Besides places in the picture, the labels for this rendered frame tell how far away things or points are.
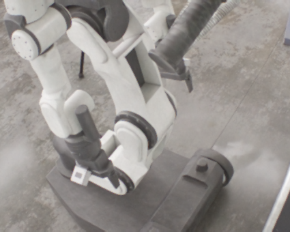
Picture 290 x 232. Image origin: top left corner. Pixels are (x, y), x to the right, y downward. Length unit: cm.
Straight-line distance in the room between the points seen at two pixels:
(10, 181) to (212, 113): 106
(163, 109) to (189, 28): 73
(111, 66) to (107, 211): 70
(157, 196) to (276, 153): 66
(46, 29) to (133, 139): 47
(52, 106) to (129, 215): 72
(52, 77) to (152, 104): 34
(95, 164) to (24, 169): 97
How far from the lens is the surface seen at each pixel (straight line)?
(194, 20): 53
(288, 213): 61
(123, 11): 111
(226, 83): 231
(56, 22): 91
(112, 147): 166
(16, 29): 90
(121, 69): 109
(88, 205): 165
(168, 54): 52
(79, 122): 104
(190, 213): 156
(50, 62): 96
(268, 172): 193
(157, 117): 122
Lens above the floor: 154
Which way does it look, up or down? 45 degrees down
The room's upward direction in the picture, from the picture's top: 8 degrees counter-clockwise
